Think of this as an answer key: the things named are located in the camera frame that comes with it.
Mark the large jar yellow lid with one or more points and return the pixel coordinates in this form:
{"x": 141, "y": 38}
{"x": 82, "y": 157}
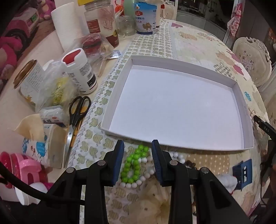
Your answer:
{"x": 99, "y": 21}

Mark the blue hair claw clip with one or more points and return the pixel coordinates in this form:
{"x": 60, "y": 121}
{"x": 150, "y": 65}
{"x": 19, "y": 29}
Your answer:
{"x": 245, "y": 172}

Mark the plastic bag red contents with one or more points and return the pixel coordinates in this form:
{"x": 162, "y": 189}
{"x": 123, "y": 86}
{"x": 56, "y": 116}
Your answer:
{"x": 90, "y": 44}

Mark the quilted patchwork tablecloth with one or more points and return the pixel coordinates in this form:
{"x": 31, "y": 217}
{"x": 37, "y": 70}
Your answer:
{"x": 194, "y": 43}

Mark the small white tissue packet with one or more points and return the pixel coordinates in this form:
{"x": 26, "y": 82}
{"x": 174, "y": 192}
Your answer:
{"x": 52, "y": 116}

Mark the tissue pack blue print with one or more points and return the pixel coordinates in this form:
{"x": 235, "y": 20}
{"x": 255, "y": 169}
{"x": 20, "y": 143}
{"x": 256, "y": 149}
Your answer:
{"x": 43, "y": 146}

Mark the clear plastic bag yellow contents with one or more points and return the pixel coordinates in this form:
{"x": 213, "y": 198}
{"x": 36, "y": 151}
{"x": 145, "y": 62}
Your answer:
{"x": 56, "y": 90}

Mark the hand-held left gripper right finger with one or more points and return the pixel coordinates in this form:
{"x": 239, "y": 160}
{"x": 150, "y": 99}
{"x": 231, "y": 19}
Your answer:
{"x": 159, "y": 165}

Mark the glass jar gold lid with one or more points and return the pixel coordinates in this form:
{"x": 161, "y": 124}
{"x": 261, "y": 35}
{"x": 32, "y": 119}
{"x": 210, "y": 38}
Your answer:
{"x": 30, "y": 79}

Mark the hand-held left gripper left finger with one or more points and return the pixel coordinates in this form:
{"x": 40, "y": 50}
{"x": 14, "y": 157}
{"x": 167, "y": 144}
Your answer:
{"x": 117, "y": 165}

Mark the white cardboard tray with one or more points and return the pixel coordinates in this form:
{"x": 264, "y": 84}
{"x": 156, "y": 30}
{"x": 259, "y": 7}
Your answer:
{"x": 172, "y": 103}

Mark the cream carved dining chair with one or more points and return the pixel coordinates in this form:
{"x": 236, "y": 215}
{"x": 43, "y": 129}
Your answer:
{"x": 252, "y": 62}
{"x": 171, "y": 14}

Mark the pink plastic toy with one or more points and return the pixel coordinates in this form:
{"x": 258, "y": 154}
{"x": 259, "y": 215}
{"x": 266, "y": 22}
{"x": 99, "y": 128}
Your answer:
{"x": 23, "y": 170}

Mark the small empty glass jar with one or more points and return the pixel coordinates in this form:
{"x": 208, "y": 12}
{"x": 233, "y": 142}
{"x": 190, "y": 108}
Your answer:
{"x": 126, "y": 27}

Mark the cream canister red cap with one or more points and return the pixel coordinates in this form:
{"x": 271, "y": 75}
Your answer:
{"x": 161, "y": 17}

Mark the white paper towel roll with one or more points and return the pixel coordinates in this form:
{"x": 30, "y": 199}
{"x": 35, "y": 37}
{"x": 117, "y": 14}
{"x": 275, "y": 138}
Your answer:
{"x": 66, "y": 25}

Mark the white bottle red cap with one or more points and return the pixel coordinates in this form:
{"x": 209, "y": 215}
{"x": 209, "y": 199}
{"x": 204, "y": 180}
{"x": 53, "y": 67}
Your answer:
{"x": 82, "y": 73}

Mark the green bottle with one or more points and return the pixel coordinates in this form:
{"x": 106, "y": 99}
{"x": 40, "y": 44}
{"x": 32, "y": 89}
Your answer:
{"x": 129, "y": 7}

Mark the pink hanging cloth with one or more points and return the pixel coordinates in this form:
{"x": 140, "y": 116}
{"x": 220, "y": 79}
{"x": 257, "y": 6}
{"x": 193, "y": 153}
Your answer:
{"x": 235, "y": 19}

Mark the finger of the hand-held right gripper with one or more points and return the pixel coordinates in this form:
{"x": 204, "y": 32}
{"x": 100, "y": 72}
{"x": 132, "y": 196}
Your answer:
{"x": 263, "y": 123}

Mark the red tasselled ornament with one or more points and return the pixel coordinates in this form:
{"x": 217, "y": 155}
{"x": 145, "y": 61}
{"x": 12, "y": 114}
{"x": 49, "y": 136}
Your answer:
{"x": 119, "y": 8}

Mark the white plastic bottle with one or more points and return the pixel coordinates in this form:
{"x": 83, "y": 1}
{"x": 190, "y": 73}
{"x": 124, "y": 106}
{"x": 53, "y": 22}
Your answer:
{"x": 30, "y": 193}

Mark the white fluffy scrunchie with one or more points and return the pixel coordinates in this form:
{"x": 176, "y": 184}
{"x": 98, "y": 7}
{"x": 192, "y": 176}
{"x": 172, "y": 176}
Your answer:
{"x": 225, "y": 181}

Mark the blue white milk powder can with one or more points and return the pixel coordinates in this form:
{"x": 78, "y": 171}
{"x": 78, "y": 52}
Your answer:
{"x": 146, "y": 19}

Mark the cream dotted scrunchie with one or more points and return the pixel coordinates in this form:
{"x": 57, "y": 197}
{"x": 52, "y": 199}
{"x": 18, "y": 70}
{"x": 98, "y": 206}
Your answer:
{"x": 148, "y": 200}

